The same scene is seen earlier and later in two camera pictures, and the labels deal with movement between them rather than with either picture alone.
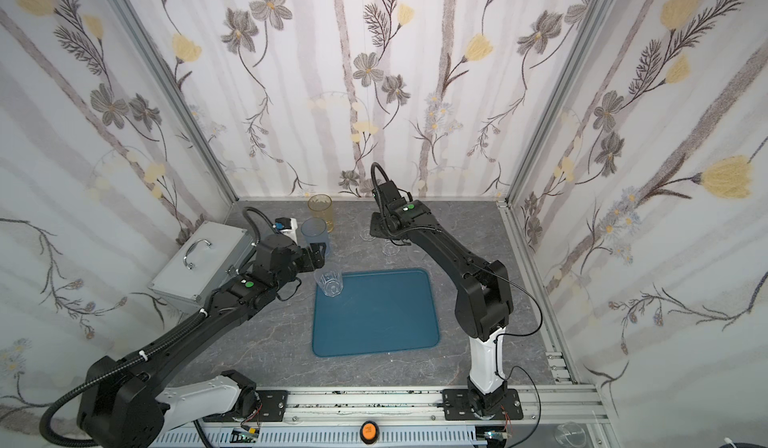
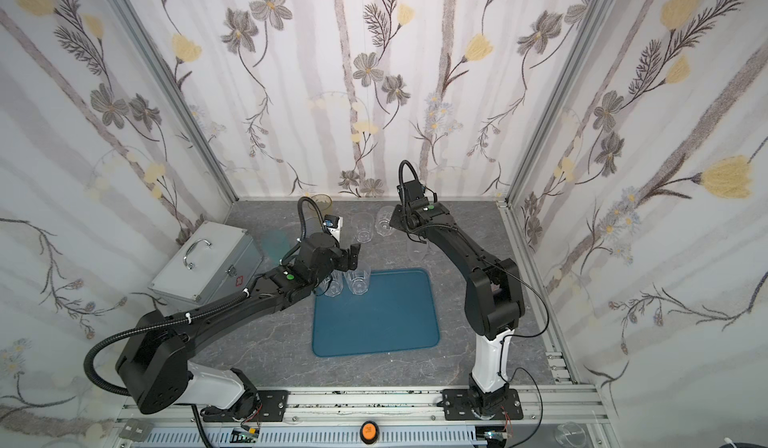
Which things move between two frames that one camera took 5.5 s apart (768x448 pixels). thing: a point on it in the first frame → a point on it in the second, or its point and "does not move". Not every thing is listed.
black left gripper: x=315 y=255 → x=347 y=257
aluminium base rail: x=551 y=417 does not move
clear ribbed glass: x=330 y=281 does not move
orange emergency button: x=369 y=432 does not move
